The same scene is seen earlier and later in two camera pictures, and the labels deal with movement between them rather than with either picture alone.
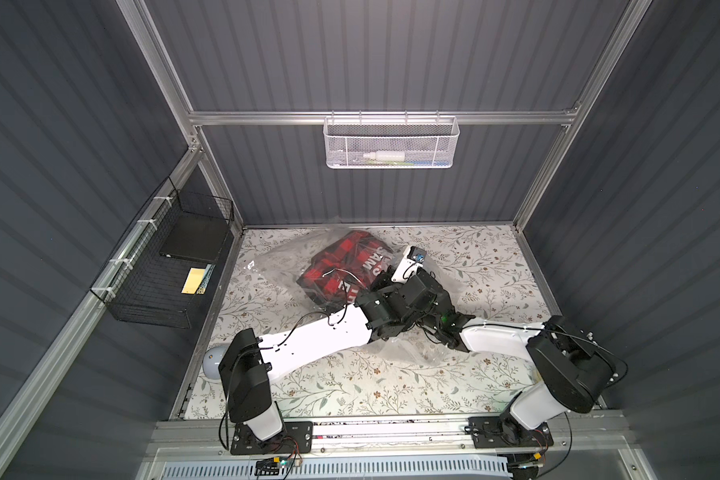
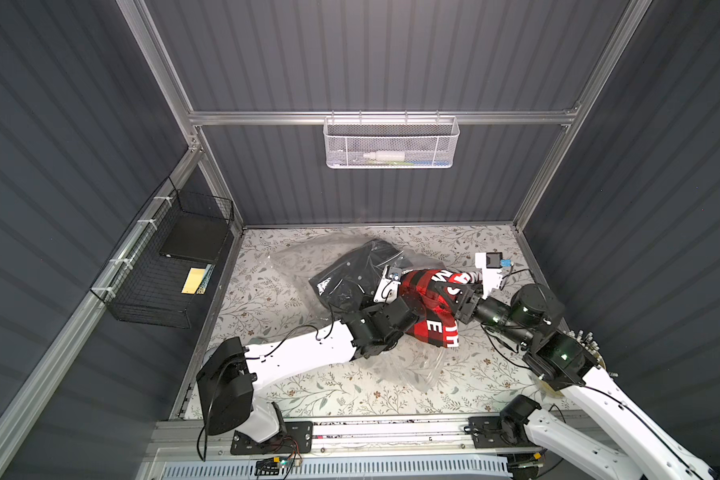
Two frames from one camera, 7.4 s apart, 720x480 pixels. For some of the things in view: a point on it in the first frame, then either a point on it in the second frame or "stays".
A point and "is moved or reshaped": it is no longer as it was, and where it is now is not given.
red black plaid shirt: [338, 276] is moved or reshaped
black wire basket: [164, 271] stays
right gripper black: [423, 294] -> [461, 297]
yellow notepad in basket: [193, 280] stays
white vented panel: [362, 469] stays
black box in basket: [197, 236] stays
